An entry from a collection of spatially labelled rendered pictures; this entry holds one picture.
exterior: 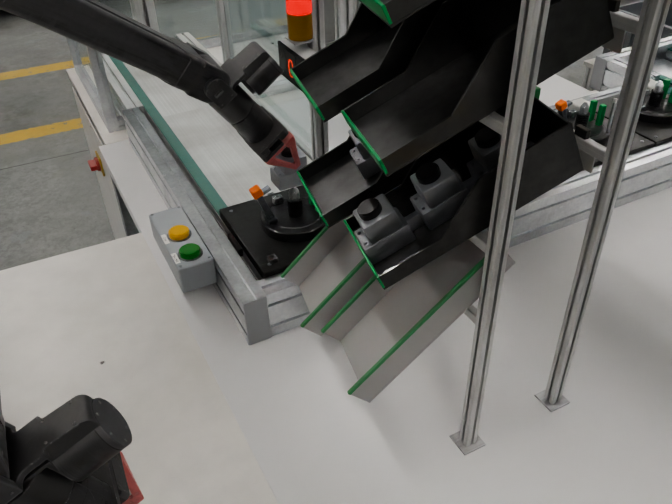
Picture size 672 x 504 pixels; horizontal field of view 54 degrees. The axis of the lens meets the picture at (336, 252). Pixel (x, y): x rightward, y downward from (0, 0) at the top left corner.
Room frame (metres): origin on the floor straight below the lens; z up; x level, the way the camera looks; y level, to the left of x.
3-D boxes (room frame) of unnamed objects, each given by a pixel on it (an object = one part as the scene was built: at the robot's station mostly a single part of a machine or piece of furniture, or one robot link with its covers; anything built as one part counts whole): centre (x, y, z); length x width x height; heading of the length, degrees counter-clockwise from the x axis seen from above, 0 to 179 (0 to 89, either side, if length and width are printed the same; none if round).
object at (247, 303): (1.26, 0.34, 0.91); 0.89 x 0.06 x 0.11; 27
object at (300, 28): (1.31, 0.06, 1.28); 0.05 x 0.05 x 0.05
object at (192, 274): (1.06, 0.31, 0.93); 0.21 x 0.07 x 0.06; 27
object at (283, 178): (1.08, 0.07, 1.10); 0.08 x 0.04 x 0.07; 117
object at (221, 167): (1.36, 0.19, 0.91); 0.84 x 0.28 x 0.10; 27
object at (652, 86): (1.53, -0.81, 1.01); 0.24 x 0.24 x 0.13; 27
